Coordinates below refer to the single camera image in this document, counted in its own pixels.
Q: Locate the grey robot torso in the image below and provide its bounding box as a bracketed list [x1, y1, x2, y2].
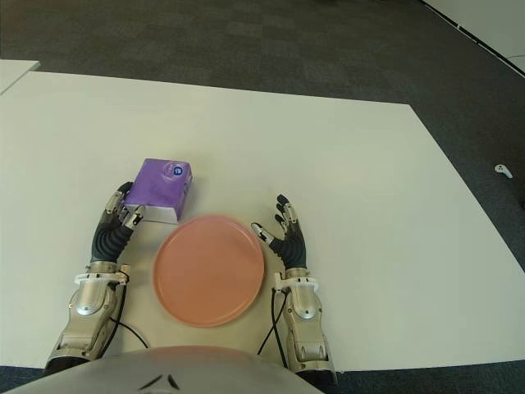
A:
[0, 346, 325, 394]

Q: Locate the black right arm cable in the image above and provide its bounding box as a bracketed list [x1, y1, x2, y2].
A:
[256, 286, 288, 369]

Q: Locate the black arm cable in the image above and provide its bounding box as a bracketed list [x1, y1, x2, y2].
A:
[105, 266, 151, 350]
[256, 286, 288, 369]

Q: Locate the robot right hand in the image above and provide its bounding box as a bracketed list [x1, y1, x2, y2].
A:
[250, 194, 308, 270]

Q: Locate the purple tissue paper pack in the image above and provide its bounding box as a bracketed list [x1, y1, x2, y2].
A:
[124, 158, 194, 226]

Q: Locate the pink round plate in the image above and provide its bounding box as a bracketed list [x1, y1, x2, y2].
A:
[153, 213, 266, 328]

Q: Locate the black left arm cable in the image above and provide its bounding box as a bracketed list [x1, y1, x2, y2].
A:
[105, 266, 151, 350]

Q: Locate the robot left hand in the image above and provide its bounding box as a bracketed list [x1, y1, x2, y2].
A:
[89, 181, 148, 263]

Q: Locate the neighbouring white table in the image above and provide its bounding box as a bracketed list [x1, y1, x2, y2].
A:
[0, 59, 41, 96]

